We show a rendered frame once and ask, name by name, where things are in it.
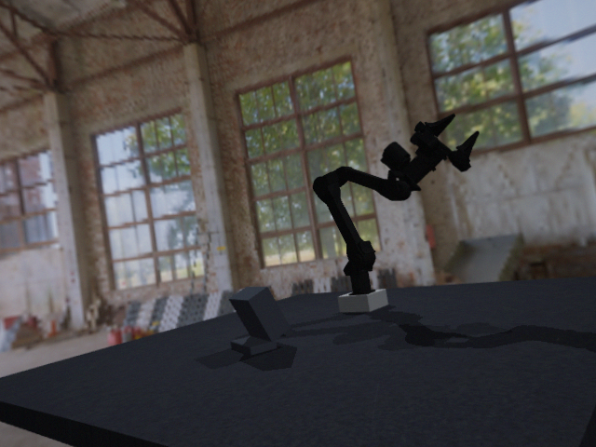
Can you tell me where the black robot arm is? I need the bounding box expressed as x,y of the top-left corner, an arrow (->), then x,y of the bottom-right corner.
313,130 -> 441,295

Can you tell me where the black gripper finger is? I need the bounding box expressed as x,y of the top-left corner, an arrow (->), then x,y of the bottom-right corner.
456,131 -> 480,162
424,114 -> 455,137

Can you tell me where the grey sloped panel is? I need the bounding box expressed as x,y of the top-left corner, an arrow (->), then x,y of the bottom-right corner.
229,287 -> 291,355

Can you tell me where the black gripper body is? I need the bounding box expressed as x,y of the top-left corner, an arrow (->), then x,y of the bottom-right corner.
414,121 -> 471,172

